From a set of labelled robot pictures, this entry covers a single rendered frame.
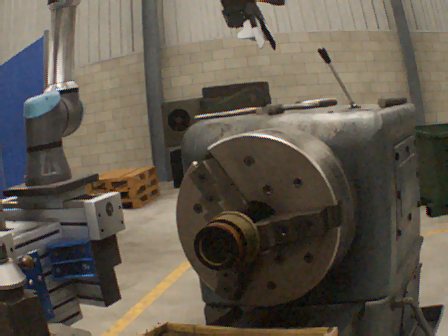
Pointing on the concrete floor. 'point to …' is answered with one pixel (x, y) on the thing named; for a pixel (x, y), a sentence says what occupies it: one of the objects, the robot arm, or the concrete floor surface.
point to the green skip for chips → (433, 167)
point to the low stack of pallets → (128, 185)
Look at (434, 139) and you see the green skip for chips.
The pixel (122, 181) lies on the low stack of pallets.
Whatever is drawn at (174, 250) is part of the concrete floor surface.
